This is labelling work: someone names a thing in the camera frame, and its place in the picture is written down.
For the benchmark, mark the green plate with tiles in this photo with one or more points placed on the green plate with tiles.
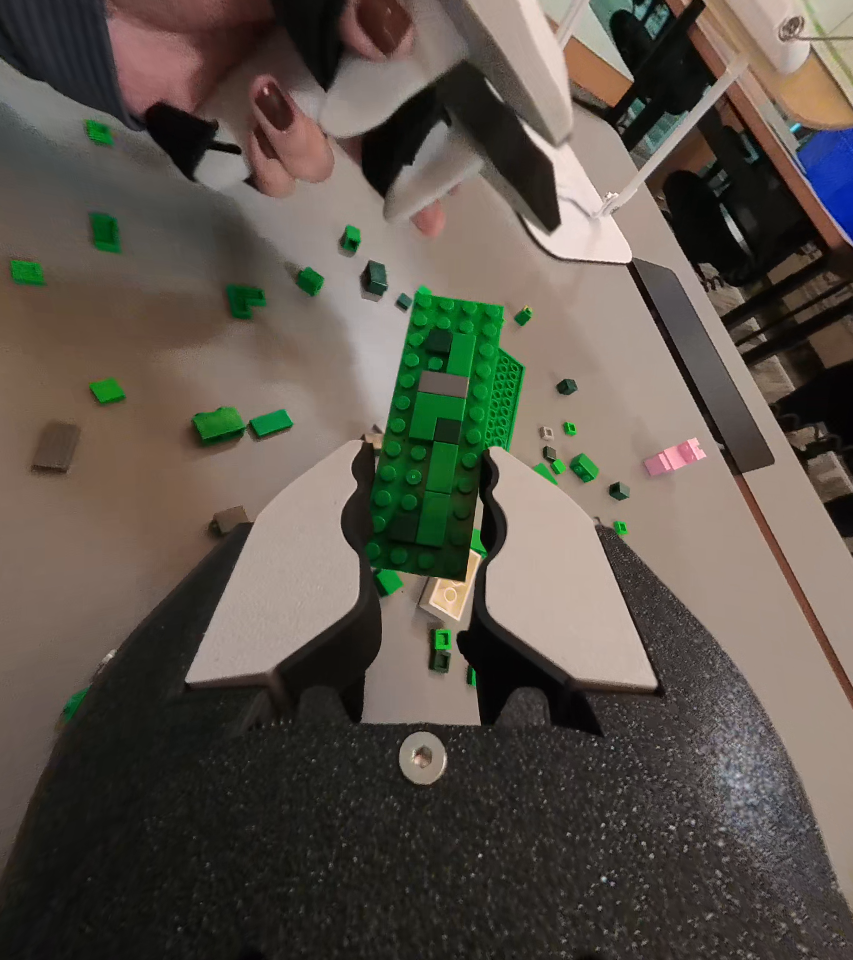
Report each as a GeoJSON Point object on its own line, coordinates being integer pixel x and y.
{"type": "Point", "coordinates": [434, 420]}

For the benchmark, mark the white desk lamp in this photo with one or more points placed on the white desk lamp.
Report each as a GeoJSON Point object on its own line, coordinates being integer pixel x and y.
{"type": "Point", "coordinates": [591, 232]}

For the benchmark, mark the green sloped brick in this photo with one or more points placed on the green sloped brick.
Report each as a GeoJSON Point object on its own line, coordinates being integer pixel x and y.
{"type": "Point", "coordinates": [218, 425]}

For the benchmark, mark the pink brick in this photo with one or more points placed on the pink brick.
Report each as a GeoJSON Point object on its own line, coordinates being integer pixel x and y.
{"type": "Point", "coordinates": [672, 457]}

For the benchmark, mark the black office chair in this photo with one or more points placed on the black office chair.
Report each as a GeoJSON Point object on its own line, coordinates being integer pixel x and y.
{"type": "Point", "coordinates": [659, 67]}
{"type": "Point", "coordinates": [704, 217]}

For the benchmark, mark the cream flat plate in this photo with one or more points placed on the cream flat plate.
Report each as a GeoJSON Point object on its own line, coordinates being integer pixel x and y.
{"type": "Point", "coordinates": [449, 592]}

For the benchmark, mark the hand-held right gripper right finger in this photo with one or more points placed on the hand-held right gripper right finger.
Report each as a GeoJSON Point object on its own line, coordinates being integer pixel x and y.
{"type": "Point", "coordinates": [558, 600]}

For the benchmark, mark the person's left forearm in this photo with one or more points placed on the person's left forearm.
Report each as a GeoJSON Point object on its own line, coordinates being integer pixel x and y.
{"type": "Point", "coordinates": [29, 45]}

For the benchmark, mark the green flat tile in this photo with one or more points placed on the green flat tile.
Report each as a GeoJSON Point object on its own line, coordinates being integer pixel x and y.
{"type": "Point", "coordinates": [107, 391]}
{"type": "Point", "coordinates": [27, 272]}
{"type": "Point", "coordinates": [105, 232]}
{"type": "Point", "coordinates": [270, 424]}
{"type": "Point", "coordinates": [99, 132]}

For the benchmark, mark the grey flat tile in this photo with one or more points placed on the grey flat tile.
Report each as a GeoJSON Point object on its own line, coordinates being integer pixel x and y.
{"type": "Point", "coordinates": [229, 521]}
{"type": "Point", "coordinates": [57, 447]}

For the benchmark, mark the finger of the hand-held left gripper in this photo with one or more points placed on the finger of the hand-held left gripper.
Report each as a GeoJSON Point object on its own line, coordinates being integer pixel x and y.
{"type": "Point", "coordinates": [524, 67]}

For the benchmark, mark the green L-shaped plate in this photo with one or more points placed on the green L-shaped plate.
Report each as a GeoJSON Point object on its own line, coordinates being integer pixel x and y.
{"type": "Point", "coordinates": [240, 300]}

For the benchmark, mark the grey desk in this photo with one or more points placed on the grey desk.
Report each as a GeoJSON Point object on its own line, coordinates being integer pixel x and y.
{"type": "Point", "coordinates": [59, 585]}

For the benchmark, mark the large green baseplate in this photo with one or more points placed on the large green baseplate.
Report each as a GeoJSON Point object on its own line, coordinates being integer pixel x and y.
{"type": "Point", "coordinates": [507, 397]}

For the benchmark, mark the person's left hand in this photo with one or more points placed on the person's left hand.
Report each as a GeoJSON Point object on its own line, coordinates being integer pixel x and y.
{"type": "Point", "coordinates": [295, 150]}

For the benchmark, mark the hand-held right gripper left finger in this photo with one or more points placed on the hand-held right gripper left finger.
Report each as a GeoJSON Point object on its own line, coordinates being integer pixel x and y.
{"type": "Point", "coordinates": [284, 592]}

